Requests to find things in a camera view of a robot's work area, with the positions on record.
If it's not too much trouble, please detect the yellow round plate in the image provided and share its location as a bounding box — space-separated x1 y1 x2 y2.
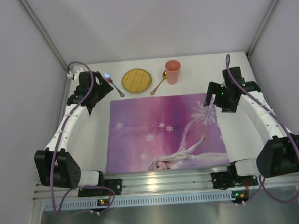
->
121 68 152 94

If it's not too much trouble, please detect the pink plastic cup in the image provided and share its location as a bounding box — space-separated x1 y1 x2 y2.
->
165 60 181 85

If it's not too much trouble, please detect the gold spoon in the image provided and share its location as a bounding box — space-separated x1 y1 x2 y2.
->
150 71 167 96

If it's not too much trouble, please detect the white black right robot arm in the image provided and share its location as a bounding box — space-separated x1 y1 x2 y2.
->
204 67 299 178

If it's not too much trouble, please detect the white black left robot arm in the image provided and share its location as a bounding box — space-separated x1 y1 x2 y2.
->
34 71 113 189

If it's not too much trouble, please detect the purple princess placemat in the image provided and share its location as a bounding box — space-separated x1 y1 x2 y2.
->
106 93 229 173

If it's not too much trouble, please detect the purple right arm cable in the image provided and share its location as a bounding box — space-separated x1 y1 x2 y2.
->
223 49 299 208

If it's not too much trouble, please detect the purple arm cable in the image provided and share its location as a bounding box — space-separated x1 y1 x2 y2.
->
42 59 117 216
223 49 299 208

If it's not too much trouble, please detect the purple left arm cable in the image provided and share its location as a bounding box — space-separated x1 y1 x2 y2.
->
42 59 117 216

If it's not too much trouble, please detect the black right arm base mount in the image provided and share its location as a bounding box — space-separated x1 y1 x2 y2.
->
211 172 258 190

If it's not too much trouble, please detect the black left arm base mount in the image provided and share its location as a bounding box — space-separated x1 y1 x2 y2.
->
78 179 122 198

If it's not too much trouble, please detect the aluminium front rail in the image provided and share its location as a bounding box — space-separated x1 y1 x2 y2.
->
33 166 299 201

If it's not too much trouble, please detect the white slotted cable duct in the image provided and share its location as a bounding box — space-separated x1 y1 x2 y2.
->
42 185 299 213

